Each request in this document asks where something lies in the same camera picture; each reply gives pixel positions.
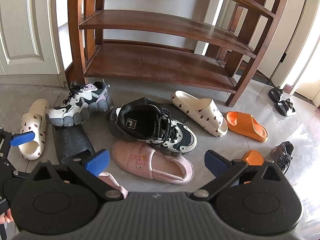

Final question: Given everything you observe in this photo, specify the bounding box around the chunky white black sneaker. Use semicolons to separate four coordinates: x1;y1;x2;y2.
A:
46;79;114;127
108;97;197;157

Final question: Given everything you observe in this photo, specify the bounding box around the pink fabric slipper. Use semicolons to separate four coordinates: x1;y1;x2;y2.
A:
97;171;129;200
112;139;194;185

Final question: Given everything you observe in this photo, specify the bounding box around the white heart-print slipper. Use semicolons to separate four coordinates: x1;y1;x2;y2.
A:
19;99;50;160
171;90;228;137

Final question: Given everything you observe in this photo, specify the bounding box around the orange foam slipper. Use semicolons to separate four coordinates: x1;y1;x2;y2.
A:
226;111;268;143
241;149;265;167

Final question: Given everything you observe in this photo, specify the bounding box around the black sandal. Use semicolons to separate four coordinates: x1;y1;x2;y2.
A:
275;99;297;117
269;86;284;103

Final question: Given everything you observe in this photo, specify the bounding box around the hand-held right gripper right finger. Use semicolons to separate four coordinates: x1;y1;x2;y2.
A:
191;150;288;202

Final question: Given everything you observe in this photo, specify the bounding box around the person's left hand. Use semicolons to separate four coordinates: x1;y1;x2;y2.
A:
0;209;14;225

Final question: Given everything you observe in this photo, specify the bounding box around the grey lace-up sneaker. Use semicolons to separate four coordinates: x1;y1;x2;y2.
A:
265;141;294;175

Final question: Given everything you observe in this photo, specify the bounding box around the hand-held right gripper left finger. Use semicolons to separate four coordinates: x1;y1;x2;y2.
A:
26;149;129;202

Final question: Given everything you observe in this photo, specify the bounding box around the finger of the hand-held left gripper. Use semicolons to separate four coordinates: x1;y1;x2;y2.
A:
0;127;35;160

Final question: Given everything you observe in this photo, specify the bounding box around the wooden shoe rack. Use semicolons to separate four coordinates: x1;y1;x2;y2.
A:
65;0;293;107

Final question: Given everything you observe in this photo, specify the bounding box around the plain cream door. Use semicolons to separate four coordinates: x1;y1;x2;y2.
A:
257;0;318;90

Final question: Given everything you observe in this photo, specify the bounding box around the dark grey textured slipper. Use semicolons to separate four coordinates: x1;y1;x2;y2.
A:
52;124;96;165

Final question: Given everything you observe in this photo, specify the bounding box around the white panelled door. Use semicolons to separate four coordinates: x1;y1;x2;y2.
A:
0;0;68;85

